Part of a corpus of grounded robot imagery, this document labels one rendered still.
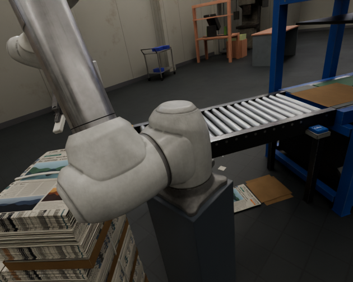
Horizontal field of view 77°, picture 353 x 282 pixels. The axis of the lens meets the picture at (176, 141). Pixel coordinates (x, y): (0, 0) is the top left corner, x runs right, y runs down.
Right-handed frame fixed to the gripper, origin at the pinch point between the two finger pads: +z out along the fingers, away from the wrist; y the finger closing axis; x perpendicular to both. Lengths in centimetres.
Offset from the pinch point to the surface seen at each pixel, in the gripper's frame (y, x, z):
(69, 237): 4.4, -9.3, 38.1
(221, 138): 70, -49, -21
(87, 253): 12.1, -9.8, 41.6
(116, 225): 39.7, -0.7, 28.1
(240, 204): 151, -49, -1
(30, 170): 5.3, 14.6, 12.8
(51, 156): 10.3, 12.3, 5.3
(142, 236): 124, 30, 20
